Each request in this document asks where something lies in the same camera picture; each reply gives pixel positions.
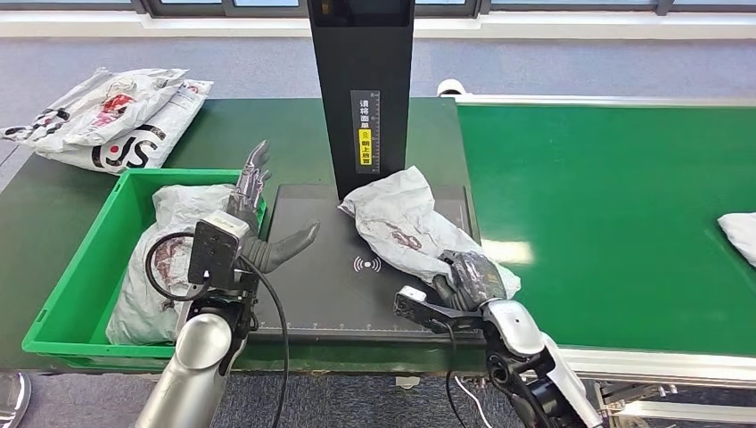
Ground grey parcel bag red print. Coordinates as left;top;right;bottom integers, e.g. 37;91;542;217
717;212;756;268

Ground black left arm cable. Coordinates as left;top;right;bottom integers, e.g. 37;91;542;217
144;231;291;428

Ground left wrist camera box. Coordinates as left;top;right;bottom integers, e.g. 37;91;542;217
187;210;251;291

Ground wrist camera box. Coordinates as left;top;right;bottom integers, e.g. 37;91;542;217
187;210;251;291
393;285;482;335

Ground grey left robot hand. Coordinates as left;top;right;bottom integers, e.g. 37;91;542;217
226;140;321;274

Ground white floor cable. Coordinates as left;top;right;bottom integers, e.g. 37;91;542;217
453;375;492;428

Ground green plastic crate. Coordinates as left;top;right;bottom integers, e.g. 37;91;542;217
21;169;267;374

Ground white parcel bag red print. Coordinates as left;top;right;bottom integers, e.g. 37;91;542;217
0;68;190;148

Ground white parcel bag black letters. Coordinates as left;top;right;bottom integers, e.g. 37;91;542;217
35;79;214;177

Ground black scanner column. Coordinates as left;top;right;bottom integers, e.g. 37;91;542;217
307;0;416;202

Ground shiny grey curved object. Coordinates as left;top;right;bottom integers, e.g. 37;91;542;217
0;372;32;428

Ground black scanner base plate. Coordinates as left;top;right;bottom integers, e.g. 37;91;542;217
253;184;487;346

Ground green conveyor belt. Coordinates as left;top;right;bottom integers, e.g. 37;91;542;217
456;104;756;358

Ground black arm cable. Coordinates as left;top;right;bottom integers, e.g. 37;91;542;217
444;325;468;428
144;231;291;428

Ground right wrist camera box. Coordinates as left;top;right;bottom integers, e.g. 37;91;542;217
393;285;482;335

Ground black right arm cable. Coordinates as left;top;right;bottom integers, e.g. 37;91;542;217
444;325;468;428

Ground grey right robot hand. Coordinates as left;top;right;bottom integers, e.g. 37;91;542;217
432;250;508;312

